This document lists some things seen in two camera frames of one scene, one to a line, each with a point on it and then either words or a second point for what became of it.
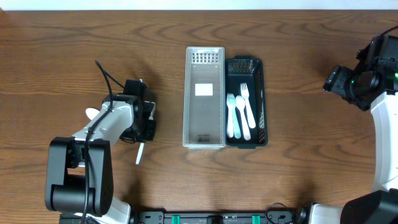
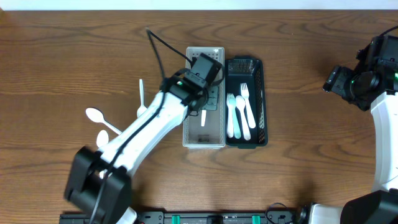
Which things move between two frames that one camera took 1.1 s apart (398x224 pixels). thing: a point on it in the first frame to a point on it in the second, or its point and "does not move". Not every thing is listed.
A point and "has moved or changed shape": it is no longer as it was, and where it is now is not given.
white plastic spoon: (92, 112) does not move
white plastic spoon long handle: (140, 153) has moved or changed shape
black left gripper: (150, 134) to (212, 103)
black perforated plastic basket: (246, 69) does not move
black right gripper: (337, 80) does not move
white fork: (245, 93) does not move
